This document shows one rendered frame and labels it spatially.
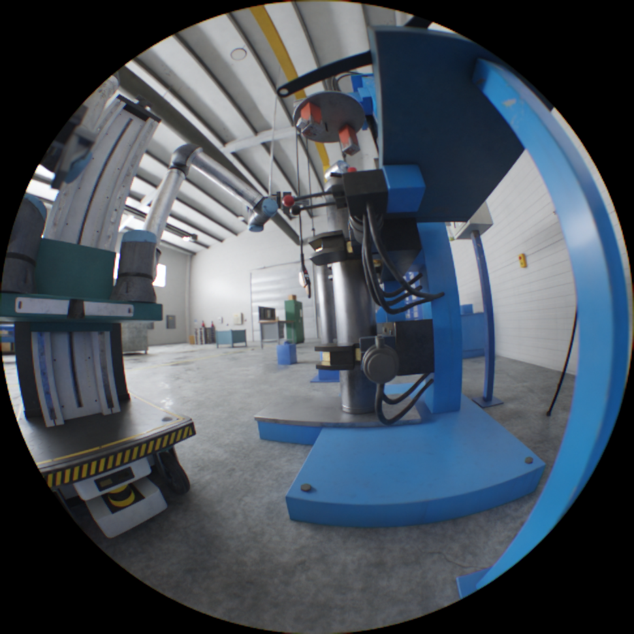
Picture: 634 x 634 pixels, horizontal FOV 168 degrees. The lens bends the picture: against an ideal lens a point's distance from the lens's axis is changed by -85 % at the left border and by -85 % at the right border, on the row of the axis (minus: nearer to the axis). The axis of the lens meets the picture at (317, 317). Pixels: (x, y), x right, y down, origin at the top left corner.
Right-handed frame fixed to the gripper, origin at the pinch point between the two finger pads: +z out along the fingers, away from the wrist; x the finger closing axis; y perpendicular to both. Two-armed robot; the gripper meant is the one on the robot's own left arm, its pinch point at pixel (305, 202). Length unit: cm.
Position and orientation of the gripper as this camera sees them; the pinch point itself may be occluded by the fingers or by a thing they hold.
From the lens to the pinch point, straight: 131.7
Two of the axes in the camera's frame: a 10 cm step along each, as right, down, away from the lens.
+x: 0.7, 10.0, -0.5
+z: 9.9, -0.6, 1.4
